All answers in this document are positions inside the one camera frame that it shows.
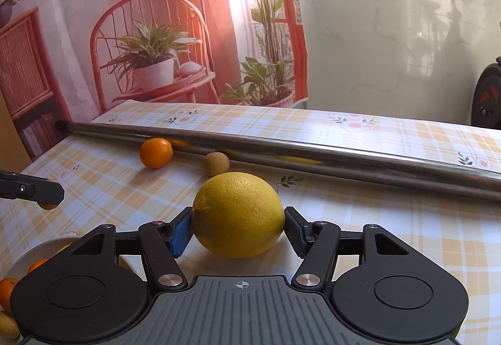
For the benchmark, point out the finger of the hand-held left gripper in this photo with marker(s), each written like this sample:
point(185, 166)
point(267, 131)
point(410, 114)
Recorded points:
point(15, 175)
point(35, 192)

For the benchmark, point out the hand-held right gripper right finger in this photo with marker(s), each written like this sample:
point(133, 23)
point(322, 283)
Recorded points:
point(294, 230)

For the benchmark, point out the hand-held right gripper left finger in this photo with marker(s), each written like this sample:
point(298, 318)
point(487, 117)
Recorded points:
point(181, 236)

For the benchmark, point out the white ceramic bowl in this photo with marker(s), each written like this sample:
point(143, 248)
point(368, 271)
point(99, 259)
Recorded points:
point(23, 257)

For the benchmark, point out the brown kiwi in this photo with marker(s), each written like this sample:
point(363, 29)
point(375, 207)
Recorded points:
point(215, 164)

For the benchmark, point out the long metal pole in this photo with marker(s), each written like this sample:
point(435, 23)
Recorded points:
point(274, 149)

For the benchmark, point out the black exercise bike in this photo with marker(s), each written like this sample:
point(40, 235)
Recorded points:
point(487, 94)

